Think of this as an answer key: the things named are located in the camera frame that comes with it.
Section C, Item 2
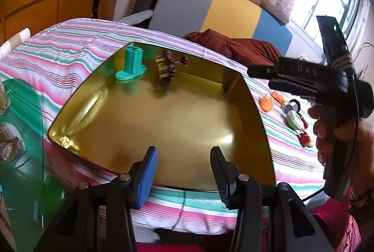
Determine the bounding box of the grey yellow blue headboard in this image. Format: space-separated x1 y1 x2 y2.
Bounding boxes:
148 0 292 56

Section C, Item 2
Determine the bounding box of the black lidded clear jar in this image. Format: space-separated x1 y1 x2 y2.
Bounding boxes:
283 99 301 113

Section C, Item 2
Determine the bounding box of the dark red quilted jacket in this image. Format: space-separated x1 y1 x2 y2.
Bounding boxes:
184 29 281 66

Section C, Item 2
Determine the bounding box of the green glass table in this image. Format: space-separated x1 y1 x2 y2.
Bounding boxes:
0 78 66 252

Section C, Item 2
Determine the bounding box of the striped bed sheet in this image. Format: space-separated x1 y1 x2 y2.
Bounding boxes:
1 18 324 235

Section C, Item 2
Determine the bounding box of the gold metal tray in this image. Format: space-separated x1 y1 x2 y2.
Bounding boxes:
48 44 275 191

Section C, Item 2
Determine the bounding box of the dark brown toy figure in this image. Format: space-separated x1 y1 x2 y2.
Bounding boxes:
155 50 188 82

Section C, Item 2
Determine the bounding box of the orange plastic bracket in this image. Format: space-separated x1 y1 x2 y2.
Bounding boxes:
259 94 274 112

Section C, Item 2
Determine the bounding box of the glass cup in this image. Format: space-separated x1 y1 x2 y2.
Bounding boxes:
0 123 19 163

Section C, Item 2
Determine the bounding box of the person's right hand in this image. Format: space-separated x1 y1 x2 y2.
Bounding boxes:
307 105 373 196

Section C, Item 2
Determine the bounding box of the red small toy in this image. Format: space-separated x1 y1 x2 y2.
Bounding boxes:
298 132 314 148

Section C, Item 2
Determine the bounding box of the orange plastic cube block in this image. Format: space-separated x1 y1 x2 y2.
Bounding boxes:
271 91 286 105

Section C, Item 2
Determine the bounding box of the white green round container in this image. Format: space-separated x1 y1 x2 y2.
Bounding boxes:
286 110 304 130

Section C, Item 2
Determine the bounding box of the teal plastic stand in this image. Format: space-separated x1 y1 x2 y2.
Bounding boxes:
115 45 147 81

